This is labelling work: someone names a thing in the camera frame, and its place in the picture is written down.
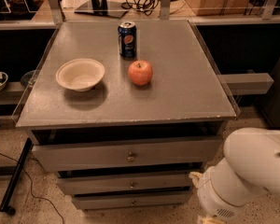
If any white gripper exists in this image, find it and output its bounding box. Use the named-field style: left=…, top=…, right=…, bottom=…
left=189, top=168, right=245, bottom=224

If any grey bottom drawer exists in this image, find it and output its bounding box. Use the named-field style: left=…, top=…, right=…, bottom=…
left=72, top=189, right=191, bottom=210

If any grey drawer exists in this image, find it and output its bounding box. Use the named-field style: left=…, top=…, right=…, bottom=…
left=57, top=170, right=192, bottom=195
left=72, top=189, right=191, bottom=210
left=33, top=136, right=221, bottom=172

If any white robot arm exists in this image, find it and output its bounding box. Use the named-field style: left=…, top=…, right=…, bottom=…
left=189, top=128, right=280, bottom=224

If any grey top drawer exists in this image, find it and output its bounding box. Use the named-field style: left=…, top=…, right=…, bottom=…
left=33, top=136, right=221, bottom=172

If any grey drawer cabinet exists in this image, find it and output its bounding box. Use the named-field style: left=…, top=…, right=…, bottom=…
left=18, top=21, right=236, bottom=199

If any grey middle drawer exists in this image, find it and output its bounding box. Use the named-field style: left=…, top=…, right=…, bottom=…
left=57, top=170, right=192, bottom=195

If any grey metal shelf beam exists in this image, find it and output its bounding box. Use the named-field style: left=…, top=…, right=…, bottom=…
left=217, top=73, right=273, bottom=95

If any red apple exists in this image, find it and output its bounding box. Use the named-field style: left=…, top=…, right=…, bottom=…
left=128, top=60, right=153, bottom=86

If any beige paper bowl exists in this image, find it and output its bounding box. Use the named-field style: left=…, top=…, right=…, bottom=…
left=55, top=58, right=105, bottom=91

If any blue Pepsi can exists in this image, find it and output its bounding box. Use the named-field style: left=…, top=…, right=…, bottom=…
left=118, top=21, right=136, bottom=59

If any black bar on floor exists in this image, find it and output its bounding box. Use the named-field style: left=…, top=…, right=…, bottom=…
left=0, top=138, right=33, bottom=216

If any dark bowl on shelf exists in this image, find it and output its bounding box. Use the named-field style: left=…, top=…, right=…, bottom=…
left=21, top=70, right=38, bottom=88

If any black monitor stand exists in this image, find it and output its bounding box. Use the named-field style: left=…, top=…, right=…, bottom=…
left=75, top=0, right=127, bottom=19

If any thin black floor cable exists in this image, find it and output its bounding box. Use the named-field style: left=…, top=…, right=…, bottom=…
left=0, top=137, right=66, bottom=224

